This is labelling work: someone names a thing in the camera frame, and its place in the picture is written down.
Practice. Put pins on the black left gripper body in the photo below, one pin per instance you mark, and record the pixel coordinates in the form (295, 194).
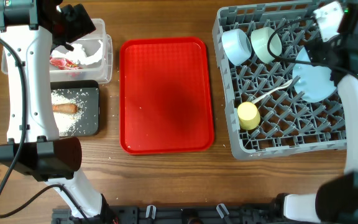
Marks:
(71, 26)

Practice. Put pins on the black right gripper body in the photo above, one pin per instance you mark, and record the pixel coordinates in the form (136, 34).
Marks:
(317, 48)

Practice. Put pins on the white napkin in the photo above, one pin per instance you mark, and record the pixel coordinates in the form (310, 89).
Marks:
(79, 56)

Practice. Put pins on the red snack wrapper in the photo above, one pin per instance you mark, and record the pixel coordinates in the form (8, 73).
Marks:
(63, 64)

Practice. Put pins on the light blue oval plate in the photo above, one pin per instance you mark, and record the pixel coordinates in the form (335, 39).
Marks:
(314, 82)

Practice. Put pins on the white plastic spoon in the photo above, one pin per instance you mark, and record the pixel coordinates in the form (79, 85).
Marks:
(283, 86)

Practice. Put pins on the pale green bowl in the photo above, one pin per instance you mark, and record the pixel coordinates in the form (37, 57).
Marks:
(259, 39)

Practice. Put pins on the white rice pile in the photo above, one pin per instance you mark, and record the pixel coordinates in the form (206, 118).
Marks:
(66, 123)

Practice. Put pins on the brown sausage piece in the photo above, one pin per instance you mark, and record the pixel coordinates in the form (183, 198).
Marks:
(67, 108)

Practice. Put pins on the light blue rice bowl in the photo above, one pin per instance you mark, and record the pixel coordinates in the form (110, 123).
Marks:
(236, 46)

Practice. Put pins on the yellow plastic cup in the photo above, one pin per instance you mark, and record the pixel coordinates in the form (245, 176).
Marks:
(249, 116)

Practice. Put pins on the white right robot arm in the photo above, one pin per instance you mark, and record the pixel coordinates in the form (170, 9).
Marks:
(335, 201)

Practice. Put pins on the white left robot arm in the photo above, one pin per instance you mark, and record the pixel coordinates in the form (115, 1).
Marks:
(33, 145)

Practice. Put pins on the clear plastic waste bin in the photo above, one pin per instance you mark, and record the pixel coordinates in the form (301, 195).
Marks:
(98, 65)

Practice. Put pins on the black waste tray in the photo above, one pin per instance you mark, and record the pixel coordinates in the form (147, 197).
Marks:
(89, 93)

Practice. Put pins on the grey dishwasher rack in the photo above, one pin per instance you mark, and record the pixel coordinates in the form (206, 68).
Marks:
(288, 124)

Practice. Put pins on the red serving tray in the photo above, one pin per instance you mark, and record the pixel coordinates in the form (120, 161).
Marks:
(164, 96)

